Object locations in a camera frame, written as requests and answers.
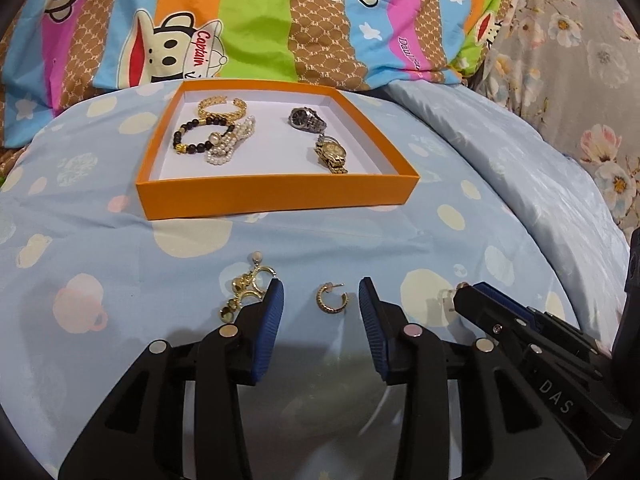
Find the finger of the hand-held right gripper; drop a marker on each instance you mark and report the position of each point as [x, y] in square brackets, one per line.
[505, 300]
[485, 312]

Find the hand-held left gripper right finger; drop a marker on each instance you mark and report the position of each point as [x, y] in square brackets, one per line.
[374, 332]

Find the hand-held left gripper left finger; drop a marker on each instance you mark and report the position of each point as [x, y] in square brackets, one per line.
[265, 332]

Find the gold hoop earring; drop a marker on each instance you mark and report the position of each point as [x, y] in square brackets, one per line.
[322, 303]
[461, 288]

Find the gold dangling earring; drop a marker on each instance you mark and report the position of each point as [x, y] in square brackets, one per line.
[230, 312]

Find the orange cardboard box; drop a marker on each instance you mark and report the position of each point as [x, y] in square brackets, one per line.
[275, 195]

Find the gold wristwatch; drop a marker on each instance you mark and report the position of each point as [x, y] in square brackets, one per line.
[332, 152]

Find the silver wristwatch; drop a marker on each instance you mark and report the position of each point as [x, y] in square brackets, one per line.
[301, 116]

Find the blue dotted bedsheet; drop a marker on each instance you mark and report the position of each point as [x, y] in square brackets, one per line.
[325, 240]

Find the plain light blue quilt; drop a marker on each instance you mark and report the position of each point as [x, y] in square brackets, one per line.
[525, 160]

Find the grey floral cloth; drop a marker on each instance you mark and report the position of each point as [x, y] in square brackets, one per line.
[575, 60]

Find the colourful monkey-print pillow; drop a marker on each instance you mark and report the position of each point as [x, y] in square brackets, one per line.
[260, 20]

